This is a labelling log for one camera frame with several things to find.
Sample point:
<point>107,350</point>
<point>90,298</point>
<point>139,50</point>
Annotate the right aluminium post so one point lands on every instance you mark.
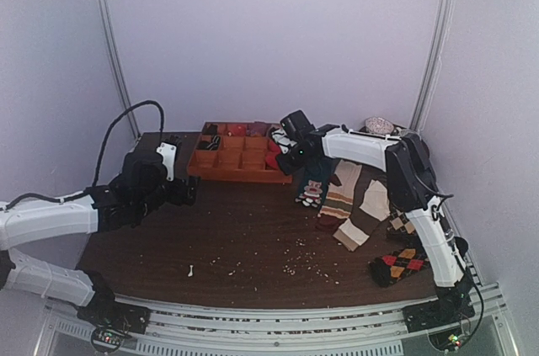
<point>433,65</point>

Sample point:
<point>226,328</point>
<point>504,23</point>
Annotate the left aluminium post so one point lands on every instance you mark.
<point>113,54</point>

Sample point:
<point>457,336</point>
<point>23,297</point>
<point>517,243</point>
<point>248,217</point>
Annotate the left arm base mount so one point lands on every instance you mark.
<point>114,323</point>

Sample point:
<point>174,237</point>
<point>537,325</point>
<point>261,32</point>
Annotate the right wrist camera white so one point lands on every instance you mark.
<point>281,139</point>

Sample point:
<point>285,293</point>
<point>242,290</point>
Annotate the black red argyle sock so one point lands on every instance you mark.
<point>398,265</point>

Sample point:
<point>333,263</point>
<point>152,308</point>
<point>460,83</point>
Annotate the patterned white bowl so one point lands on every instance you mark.
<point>379,126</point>

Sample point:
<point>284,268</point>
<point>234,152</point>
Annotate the aluminium post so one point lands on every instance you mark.
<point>113,54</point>
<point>433,65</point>

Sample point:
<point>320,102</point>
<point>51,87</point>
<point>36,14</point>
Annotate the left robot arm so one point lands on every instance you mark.
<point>146,182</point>

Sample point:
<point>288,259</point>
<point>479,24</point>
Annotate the wooden divided organizer tray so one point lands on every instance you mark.
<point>240,157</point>

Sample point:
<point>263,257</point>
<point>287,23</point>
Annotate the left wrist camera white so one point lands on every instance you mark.
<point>168,153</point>

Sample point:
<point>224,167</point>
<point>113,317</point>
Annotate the green reindeer sock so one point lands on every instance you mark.
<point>313,187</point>

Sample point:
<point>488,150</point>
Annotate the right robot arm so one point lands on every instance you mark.
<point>402,164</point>

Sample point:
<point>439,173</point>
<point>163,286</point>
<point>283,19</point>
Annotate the aluminium table rail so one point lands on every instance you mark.
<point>178,329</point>

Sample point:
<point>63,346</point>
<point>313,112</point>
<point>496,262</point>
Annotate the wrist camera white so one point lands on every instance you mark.
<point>168,153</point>
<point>281,139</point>

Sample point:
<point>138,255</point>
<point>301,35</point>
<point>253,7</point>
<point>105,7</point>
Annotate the brown argyle sock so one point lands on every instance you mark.
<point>399,227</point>

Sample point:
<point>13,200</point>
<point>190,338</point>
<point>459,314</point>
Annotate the cream striped sock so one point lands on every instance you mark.
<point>338,204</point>

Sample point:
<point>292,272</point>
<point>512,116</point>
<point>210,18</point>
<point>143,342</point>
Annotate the black white sock in tray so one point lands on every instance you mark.
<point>209,143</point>

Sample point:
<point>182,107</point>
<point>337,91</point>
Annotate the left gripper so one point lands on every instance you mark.
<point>178,196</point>

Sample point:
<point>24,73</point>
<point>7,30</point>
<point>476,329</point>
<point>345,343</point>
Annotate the white brown sock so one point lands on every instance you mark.
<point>365,217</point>

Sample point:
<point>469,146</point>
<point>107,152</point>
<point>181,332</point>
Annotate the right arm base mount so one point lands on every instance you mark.
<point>444,317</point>

